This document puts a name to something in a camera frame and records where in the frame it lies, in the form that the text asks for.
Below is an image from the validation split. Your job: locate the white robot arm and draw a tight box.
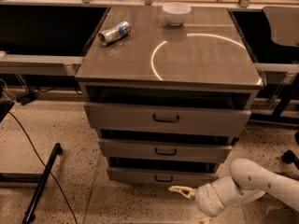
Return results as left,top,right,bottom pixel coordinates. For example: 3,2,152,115
169,158,299,217

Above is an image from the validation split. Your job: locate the grey drawer cabinet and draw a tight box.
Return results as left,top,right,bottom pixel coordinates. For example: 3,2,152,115
76,6,263,174

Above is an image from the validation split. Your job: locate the grey chair backrest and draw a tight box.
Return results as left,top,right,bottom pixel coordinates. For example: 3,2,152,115
263,7,299,47

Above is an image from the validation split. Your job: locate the white bowl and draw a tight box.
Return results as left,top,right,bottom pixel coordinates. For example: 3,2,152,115
162,2,192,26

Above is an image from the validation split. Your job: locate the grey drawer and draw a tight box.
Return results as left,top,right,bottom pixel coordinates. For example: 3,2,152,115
107,167,218,187
99,138,232,163
84,103,250,136

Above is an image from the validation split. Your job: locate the black floor stand leg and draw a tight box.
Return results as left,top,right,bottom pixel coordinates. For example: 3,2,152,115
0,143,63,224

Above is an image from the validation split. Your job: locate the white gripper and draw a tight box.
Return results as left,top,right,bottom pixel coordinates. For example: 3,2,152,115
169,182,225,224

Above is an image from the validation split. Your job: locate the black cable on floor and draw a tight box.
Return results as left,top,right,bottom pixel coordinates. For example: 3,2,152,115
0,77,78,224

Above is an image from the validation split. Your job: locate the grey metal rail left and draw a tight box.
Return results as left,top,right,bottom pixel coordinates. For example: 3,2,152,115
0,51,84,76

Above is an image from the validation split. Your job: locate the crushed silver blue can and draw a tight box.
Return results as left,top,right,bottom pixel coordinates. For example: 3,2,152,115
99,21,131,46

